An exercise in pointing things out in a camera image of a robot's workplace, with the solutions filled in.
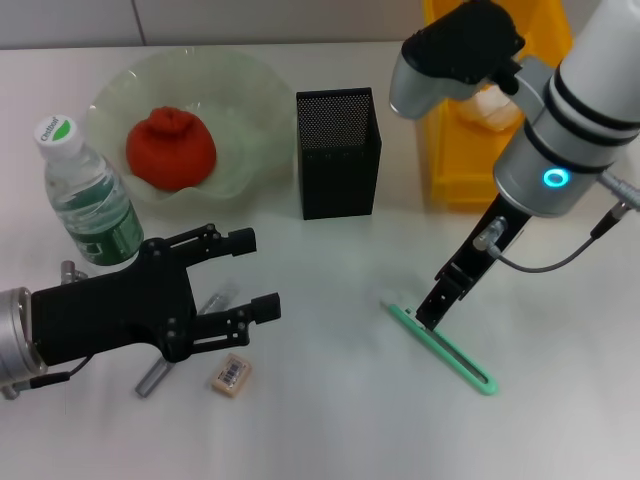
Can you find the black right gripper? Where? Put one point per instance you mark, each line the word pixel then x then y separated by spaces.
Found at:
pixel 485 245

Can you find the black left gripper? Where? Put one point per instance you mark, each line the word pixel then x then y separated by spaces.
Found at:
pixel 110 315

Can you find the green utility knife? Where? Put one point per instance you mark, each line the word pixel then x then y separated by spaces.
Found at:
pixel 402 315

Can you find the orange fruit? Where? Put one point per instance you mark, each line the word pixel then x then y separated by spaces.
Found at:
pixel 170 150

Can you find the clear green-label water bottle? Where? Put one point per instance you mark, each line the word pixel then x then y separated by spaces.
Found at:
pixel 85 200

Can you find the white paper ball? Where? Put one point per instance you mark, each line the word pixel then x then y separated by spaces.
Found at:
pixel 492 112

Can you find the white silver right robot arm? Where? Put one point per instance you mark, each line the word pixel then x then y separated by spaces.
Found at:
pixel 575 100

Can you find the beige eraser with barcode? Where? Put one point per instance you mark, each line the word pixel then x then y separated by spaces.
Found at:
pixel 230 375

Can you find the black mesh pen holder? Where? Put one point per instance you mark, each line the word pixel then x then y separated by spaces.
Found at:
pixel 340 185

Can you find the grey pen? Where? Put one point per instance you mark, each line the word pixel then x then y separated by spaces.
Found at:
pixel 150 382

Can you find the pale green glass fruit plate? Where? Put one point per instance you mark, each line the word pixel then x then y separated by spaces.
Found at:
pixel 250 100

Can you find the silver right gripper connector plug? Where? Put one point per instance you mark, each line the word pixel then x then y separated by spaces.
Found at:
pixel 487 235

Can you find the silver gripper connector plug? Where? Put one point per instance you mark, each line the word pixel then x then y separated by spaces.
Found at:
pixel 487 235
pixel 69 272

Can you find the yellow plastic bin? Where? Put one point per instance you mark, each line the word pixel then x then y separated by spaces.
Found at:
pixel 450 150

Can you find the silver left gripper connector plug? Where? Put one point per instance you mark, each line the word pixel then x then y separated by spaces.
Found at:
pixel 69 272

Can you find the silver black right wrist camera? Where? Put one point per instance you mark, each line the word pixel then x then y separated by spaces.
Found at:
pixel 450 45

